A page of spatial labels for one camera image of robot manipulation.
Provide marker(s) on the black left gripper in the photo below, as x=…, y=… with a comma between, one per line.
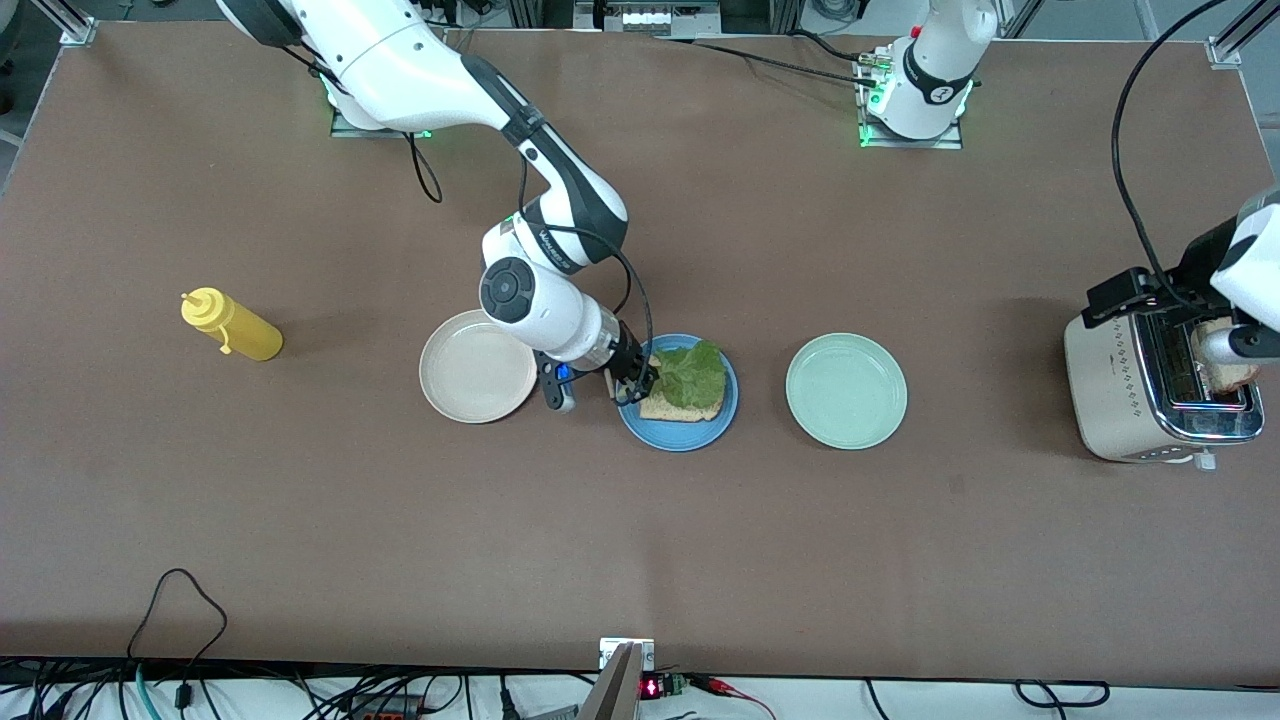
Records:
x=1196, y=267

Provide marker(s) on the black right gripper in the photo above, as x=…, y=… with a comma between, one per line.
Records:
x=630, y=359

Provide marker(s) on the toasted bread slice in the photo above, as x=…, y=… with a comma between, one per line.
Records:
x=665, y=412
x=1235, y=375

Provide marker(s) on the green lettuce leaf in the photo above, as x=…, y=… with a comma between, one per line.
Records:
x=695, y=375

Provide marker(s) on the yellow mustard squeeze bottle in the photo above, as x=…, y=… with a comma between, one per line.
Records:
x=245, y=335

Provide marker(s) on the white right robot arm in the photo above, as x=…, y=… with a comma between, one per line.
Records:
x=400, y=60

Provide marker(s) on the blue round plate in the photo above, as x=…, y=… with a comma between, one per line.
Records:
x=680, y=438

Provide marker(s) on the beige round plate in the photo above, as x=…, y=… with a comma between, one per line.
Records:
x=470, y=385

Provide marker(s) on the pale green round plate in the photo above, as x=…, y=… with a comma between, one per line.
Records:
x=846, y=391

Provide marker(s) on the cream two-slot toaster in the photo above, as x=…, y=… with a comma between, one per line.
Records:
x=1110, y=400

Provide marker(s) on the red LED display module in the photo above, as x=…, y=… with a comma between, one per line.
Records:
x=652, y=688

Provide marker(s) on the white power strip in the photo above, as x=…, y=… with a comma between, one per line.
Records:
x=655, y=18

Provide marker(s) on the aluminium frame corner bracket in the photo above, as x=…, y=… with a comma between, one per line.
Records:
x=78, y=33
x=1225, y=52

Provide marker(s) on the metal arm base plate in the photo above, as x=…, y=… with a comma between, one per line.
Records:
x=350, y=125
x=900, y=144

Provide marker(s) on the grey metal camera mount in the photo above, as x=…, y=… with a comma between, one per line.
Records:
x=620, y=690

